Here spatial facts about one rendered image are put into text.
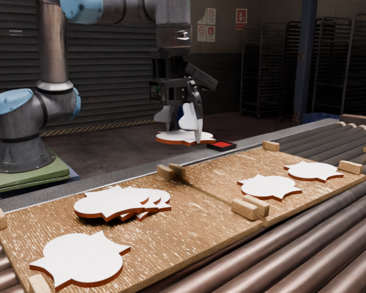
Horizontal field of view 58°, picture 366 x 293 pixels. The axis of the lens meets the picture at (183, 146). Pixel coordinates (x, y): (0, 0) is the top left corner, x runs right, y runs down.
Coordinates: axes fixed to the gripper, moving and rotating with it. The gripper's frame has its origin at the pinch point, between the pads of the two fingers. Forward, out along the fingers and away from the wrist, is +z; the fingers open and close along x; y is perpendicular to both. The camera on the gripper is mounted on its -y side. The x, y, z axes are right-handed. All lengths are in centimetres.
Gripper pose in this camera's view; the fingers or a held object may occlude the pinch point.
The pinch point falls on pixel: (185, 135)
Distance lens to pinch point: 80.2
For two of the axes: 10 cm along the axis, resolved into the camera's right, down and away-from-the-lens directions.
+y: -7.9, 2.1, -5.7
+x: 6.1, 2.2, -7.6
